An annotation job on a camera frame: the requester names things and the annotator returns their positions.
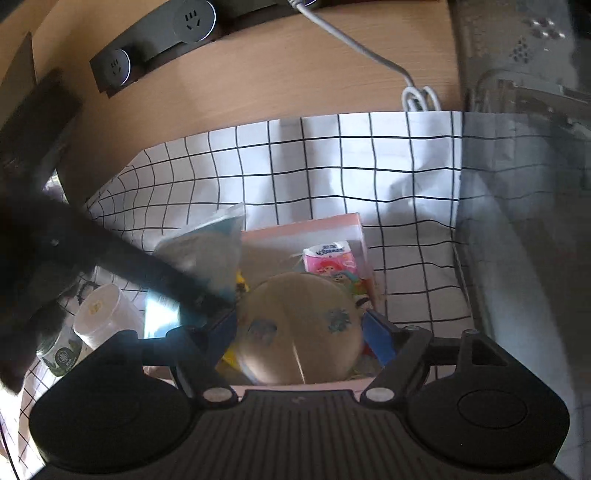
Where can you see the yellow cartoon visor cap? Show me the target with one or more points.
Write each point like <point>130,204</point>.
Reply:
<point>241,284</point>

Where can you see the clear plastic storage box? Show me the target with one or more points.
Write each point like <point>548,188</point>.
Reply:
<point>521,92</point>

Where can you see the pink tissue pack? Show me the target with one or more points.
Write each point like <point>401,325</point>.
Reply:
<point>332,263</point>

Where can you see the dark flat stand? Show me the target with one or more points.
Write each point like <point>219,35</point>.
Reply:
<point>37,124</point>

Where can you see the pink cardboard box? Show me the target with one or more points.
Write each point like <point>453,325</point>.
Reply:
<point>323,226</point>

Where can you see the black grid white tablecloth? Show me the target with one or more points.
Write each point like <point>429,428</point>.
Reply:
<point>323,175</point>

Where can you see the light blue flat packet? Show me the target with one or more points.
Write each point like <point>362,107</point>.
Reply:
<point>161,316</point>

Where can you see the blue and clear plastic packet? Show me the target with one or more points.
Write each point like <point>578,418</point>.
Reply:
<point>203,249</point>

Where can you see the green lid glass jar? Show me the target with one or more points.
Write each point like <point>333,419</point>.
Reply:
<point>60,355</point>

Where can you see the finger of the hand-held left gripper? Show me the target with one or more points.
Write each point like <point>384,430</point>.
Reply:
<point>157,274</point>

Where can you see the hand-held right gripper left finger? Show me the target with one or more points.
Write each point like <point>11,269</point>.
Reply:
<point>221,334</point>

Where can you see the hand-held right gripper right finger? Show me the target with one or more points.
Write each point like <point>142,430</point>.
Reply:
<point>378,337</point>

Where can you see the clear plastic jar orange label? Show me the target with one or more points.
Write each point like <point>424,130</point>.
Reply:
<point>106,314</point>

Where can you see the black power strip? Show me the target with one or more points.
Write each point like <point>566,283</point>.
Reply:
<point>152,41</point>

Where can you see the round tan wooden disc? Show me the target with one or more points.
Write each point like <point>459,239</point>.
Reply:
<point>295,327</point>

